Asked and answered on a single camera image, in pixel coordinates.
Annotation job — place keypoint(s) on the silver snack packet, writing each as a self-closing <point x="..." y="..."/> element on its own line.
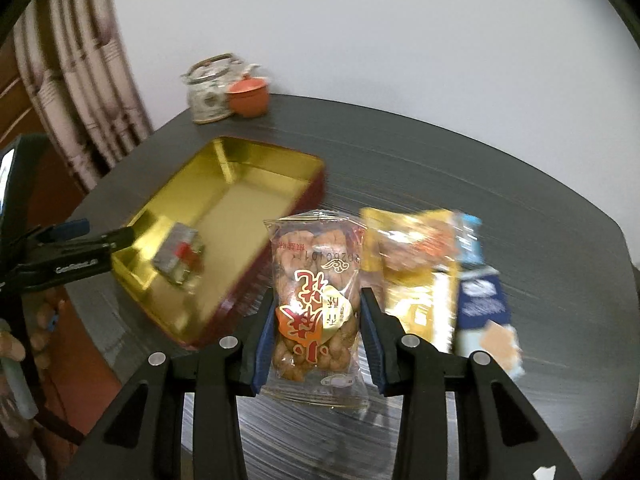
<point x="180" y="255"/>

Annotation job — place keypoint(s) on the wooden cabinet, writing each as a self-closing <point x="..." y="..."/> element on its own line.
<point x="15" y="95"/>

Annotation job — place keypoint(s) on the person's left hand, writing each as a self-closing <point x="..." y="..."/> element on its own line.
<point x="45" y="322"/>

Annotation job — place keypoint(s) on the dark blue white snack packet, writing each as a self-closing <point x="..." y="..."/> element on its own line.
<point x="485" y="310"/>

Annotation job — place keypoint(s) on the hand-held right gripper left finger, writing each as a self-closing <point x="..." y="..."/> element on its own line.
<point x="264" y="345"/>

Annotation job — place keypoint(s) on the large yellow snack packet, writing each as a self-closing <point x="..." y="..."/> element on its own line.
<point x="415" y="280"/>

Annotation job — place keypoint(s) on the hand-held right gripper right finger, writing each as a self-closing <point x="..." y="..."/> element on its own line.
<point x="371" y="330"/>

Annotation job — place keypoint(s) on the clear peanut snack packet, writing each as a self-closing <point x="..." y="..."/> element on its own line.
<point x="315" y="305"/>

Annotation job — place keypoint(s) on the patterned ceramic plate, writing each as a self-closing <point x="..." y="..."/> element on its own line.
<point x="207" y="95"/>

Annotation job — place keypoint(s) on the orange cup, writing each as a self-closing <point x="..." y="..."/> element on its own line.
<point x="247" y="97"/>

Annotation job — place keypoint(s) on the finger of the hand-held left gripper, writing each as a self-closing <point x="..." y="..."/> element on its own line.
<point x="70" y="227"/>
<point x="120" y="239"/>

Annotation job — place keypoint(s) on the light blue snack packet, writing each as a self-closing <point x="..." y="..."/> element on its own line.
<point x="469" y="240"/>

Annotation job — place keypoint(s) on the striped curtain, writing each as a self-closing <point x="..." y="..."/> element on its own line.
<point x="75" y="85"/>

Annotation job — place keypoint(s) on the gold and red tin box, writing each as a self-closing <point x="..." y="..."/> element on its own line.
<point x="225" y="210"/>

